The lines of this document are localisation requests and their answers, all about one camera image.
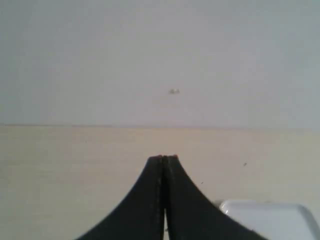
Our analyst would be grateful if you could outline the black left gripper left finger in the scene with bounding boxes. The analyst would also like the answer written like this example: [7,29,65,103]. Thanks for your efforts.
[78,155,165,240]

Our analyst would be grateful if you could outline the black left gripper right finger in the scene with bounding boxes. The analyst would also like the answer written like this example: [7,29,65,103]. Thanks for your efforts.
[163,155,265,240]

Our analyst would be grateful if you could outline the white rectangular plastic tray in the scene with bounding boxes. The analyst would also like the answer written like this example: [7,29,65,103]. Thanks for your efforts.
[219,199,320,240]

